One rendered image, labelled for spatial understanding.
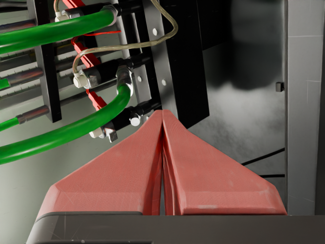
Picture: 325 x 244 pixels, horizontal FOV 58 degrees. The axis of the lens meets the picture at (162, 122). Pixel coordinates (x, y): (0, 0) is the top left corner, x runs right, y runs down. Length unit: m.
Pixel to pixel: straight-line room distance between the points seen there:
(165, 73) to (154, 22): 0.08
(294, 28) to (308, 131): 0.13
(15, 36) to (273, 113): 0.44
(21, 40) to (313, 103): 0.31
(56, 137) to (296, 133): 0.29
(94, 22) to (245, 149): 0.45
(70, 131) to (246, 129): 0.42
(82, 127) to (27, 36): 0.08
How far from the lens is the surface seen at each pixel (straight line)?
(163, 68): 0.47
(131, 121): 0.45
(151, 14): 0.46
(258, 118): 0.58
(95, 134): 0.45
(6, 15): 0.68
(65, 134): 0.25
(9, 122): 0.61
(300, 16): 0.36
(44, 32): 0.24
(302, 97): 0.39
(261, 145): 0.61
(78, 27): 0.26
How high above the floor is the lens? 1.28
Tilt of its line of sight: 35 degrees down
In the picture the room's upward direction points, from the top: 119 degrees counter-clockwise
